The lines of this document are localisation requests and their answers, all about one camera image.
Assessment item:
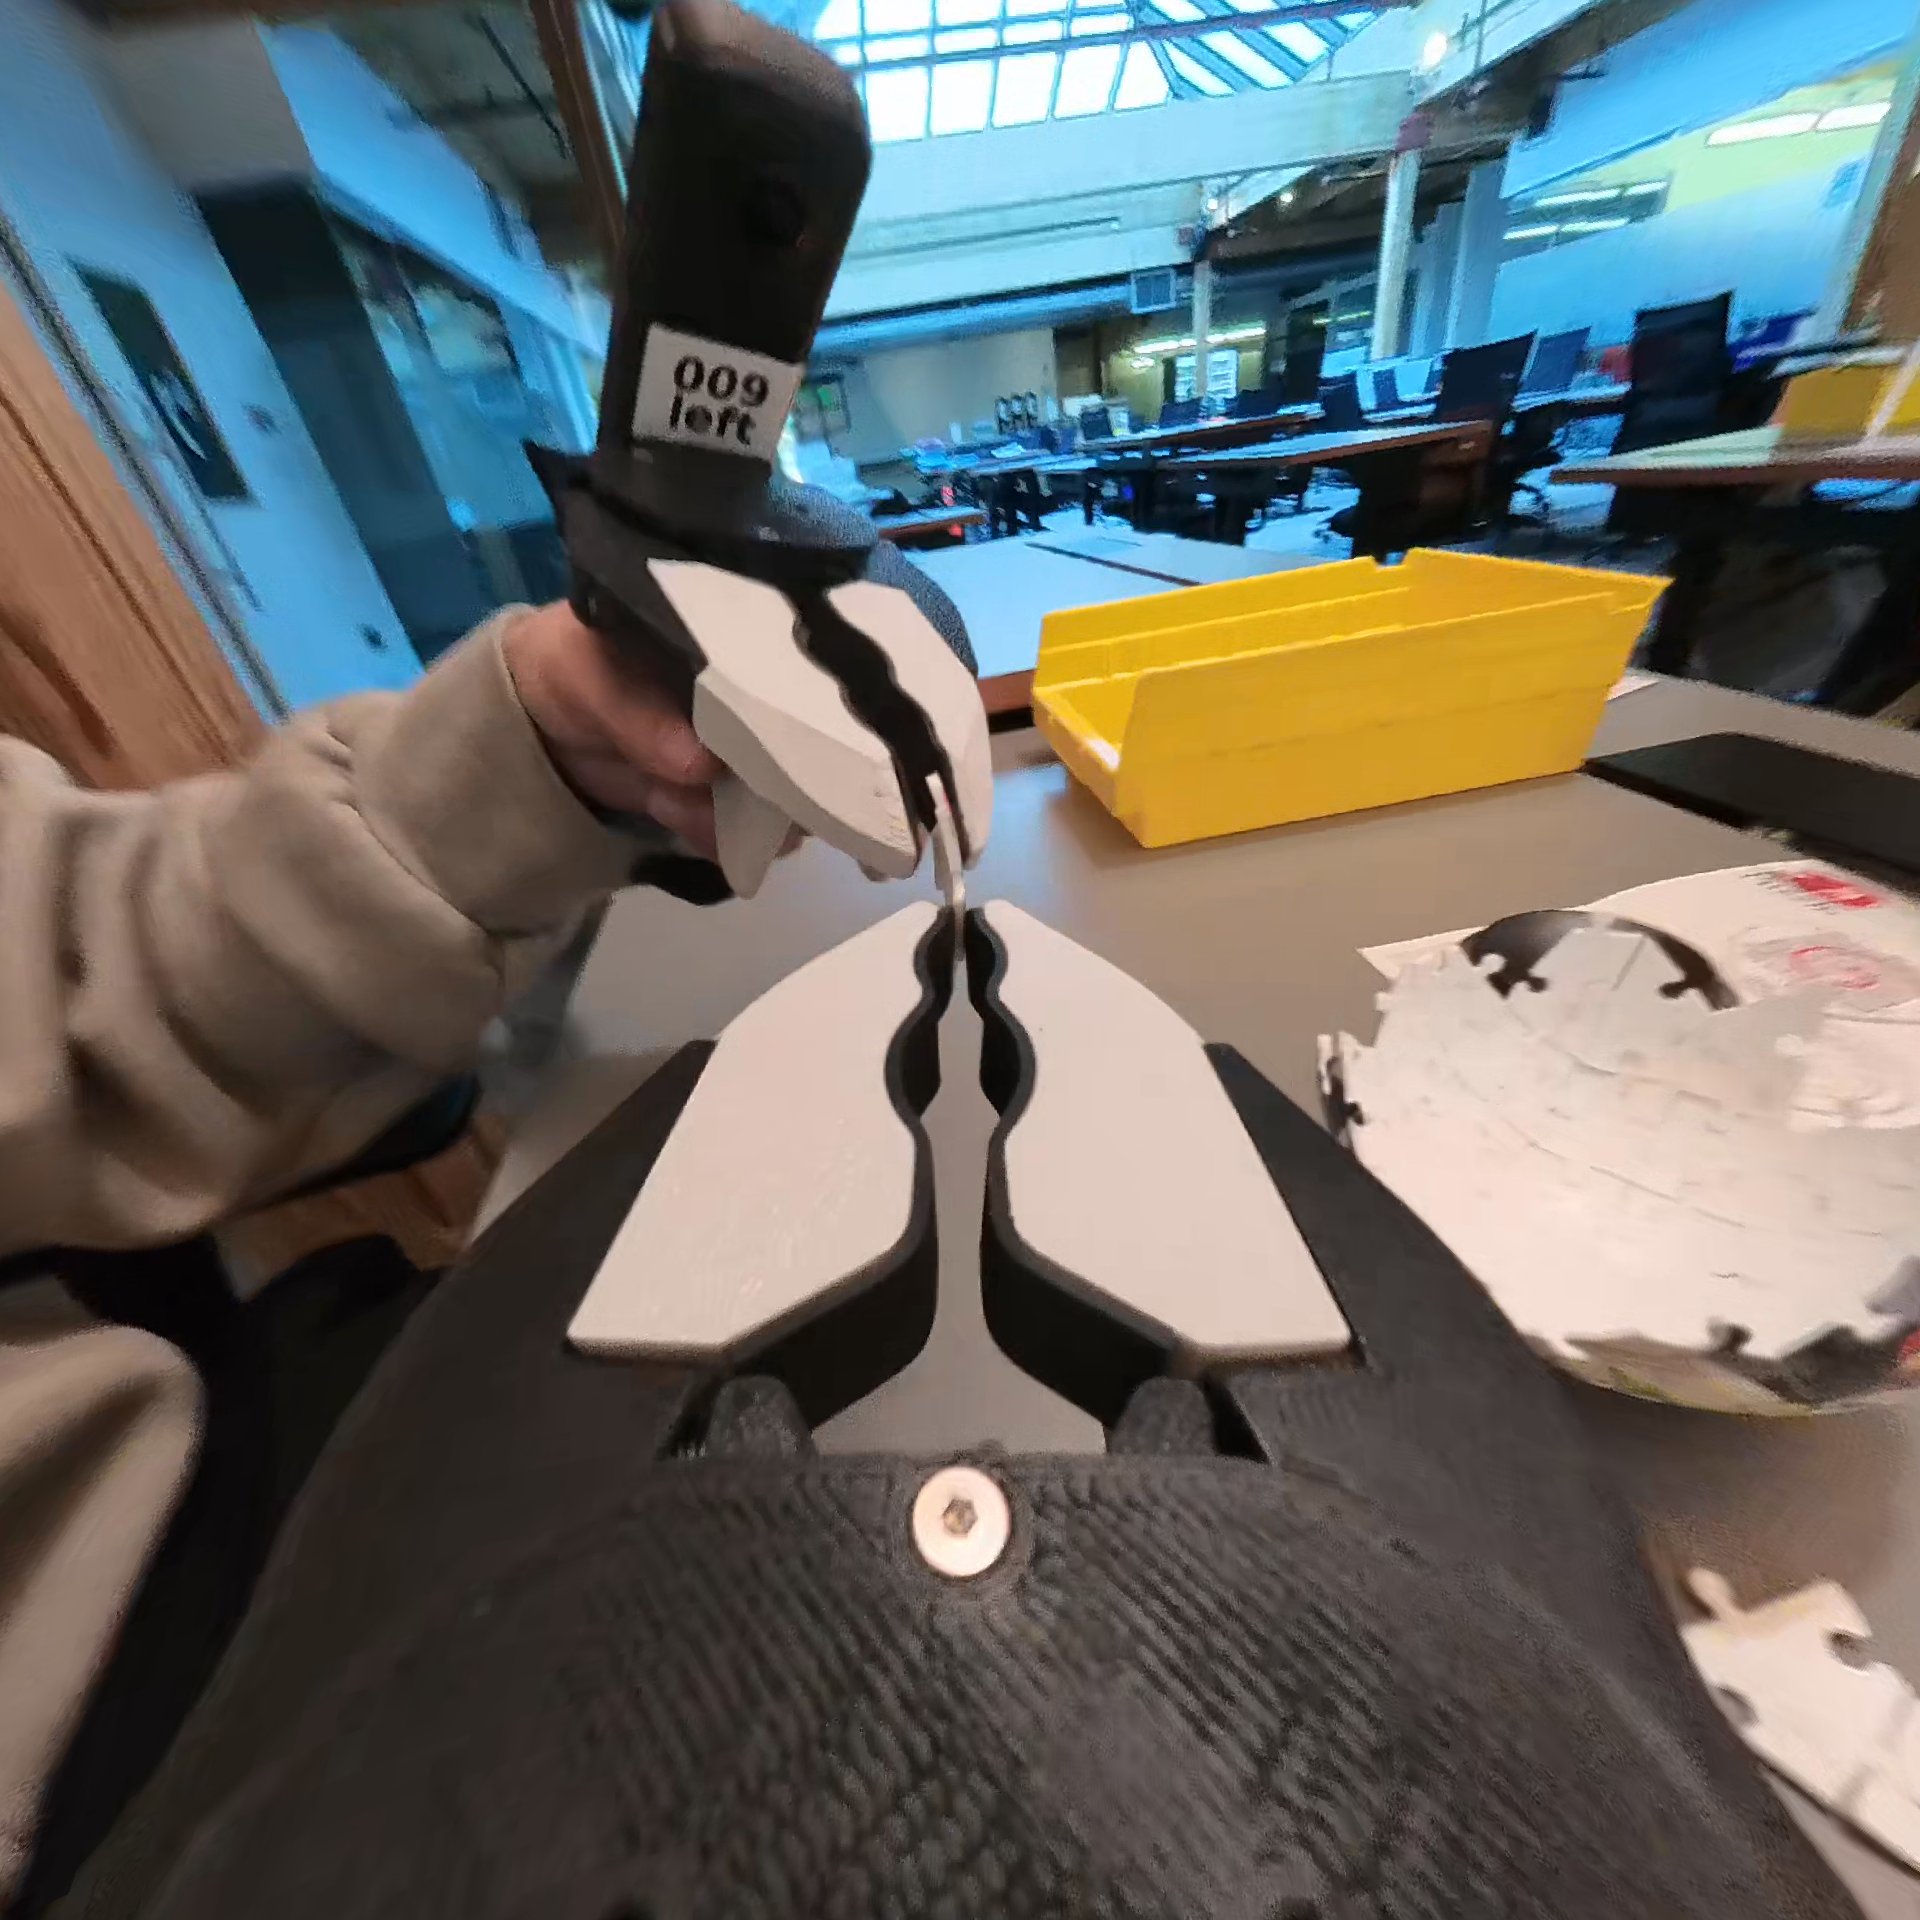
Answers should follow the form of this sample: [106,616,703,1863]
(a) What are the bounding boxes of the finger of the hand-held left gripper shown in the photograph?
[828,581,997,875]
[642,554,928,881]

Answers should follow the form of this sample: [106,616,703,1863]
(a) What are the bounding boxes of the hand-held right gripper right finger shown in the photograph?
[964,896,1356,1403]

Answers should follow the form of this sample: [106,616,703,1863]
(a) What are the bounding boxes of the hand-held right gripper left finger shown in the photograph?
[563,900,961,1389]

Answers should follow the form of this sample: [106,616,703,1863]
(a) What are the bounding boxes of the white puzzle piece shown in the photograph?
[924,770,973,962]

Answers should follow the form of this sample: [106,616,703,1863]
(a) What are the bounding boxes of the partly built puzzle ball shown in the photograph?
[1313,896,1920,1422]

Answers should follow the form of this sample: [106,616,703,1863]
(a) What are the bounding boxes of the person's left forearm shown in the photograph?
[0,611,665,1254]

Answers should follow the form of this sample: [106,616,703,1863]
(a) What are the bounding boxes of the person's left hand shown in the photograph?
[497,595,814,865]

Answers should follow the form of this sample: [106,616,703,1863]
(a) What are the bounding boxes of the white paper sheet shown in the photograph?
[1356,858,1920,996]

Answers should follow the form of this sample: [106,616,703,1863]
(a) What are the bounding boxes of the yellow plastic bin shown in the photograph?
[1029,545,1676,851]

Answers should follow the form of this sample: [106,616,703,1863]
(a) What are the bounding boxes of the long dark office desk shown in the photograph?
[1085,412,1510,549]

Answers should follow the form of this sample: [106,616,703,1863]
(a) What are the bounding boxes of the black office chair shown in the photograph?
[1431,329,1541,429]
[1608,288,1738,459]

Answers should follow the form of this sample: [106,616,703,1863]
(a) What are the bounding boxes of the person's dark trousers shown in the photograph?
[0,1071,490,1920]

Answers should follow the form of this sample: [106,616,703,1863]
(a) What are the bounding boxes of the black tablet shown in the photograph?
[1579,728,1920,881]

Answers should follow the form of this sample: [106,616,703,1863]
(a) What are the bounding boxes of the person's beige hoodie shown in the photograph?
[0,1315,209,1884]

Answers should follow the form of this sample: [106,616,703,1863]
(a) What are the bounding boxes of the wooden office desk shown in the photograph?
[1547,424,1920,683]

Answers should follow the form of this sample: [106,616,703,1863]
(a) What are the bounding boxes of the dark wall poster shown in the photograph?
[69,257,253,506]

